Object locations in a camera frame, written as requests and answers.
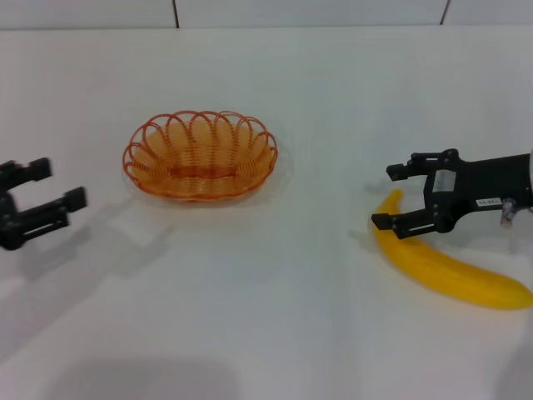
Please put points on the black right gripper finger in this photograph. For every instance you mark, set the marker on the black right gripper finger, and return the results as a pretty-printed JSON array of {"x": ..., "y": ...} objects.
[
  {"x": 429, "y": 162},
  {"x": 412, "y": 223}
]

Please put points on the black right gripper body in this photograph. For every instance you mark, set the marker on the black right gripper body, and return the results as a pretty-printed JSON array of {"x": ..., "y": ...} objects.
[{"x": 479, "y": 183}]

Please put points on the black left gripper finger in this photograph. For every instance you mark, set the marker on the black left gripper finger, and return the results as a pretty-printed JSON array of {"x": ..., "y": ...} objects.
[
  {"x": 37, "y": 170},
  {"x": 54, "y": 212}
]

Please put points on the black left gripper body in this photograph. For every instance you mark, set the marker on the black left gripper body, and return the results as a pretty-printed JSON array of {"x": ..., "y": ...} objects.
[{"x": 10, "y": 227}]

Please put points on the yellow plastic banana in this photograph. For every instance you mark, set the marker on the yellow plastic banana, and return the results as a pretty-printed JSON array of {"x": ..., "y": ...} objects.
[{"x": 441, "y": 260}]

